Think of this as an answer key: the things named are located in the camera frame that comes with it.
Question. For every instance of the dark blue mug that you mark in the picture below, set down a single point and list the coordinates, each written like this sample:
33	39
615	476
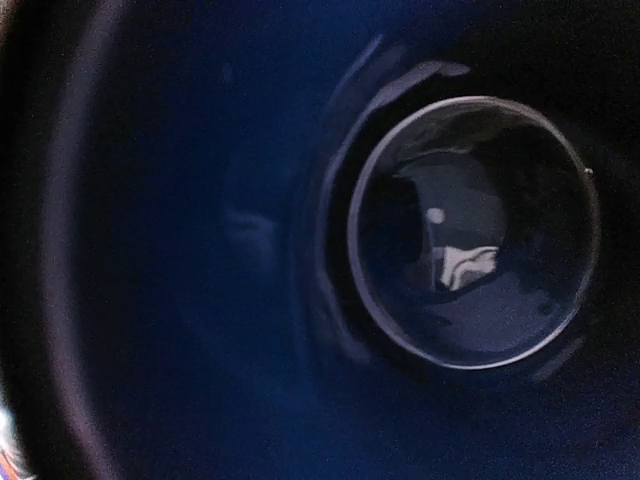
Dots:
320	239

